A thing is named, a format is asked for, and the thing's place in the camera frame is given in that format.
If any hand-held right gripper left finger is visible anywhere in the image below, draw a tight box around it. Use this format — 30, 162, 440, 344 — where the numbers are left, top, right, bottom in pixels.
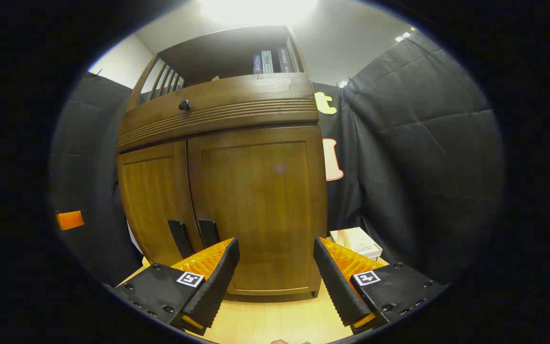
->
113, 237, 240, 336

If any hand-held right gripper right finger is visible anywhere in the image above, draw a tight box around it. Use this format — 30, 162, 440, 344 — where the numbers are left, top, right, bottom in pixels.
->
313, 236, 450, 334

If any wooden shoe cabinet door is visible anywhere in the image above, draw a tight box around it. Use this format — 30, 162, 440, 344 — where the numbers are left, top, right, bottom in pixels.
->
188, 126, 327, 294
117, 141, 204, 267

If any wooden double-door shoe cabinet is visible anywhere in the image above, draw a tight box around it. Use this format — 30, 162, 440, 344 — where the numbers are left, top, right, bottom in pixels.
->
116, 25, 328, 298

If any cream cover book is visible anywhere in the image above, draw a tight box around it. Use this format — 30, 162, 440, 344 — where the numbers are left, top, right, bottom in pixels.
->
330, 227, 383, 258

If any large ceiling light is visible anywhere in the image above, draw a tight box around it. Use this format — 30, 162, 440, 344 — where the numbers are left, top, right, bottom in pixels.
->
199, 0, 321, 24

